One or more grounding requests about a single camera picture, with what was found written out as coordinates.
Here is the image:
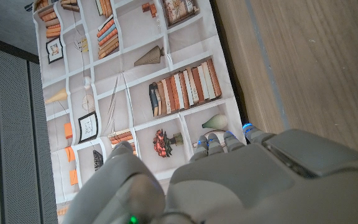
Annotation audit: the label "printed bookshelf backdrop cloth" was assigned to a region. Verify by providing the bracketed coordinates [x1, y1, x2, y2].
[32, 0, 249, 224]

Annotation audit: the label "perforated wall panel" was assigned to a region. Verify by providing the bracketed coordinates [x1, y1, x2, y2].
[0, 32, 59, 224]

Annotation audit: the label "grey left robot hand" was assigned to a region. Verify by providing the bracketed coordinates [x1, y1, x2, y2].
[61, 123, 358, 224]

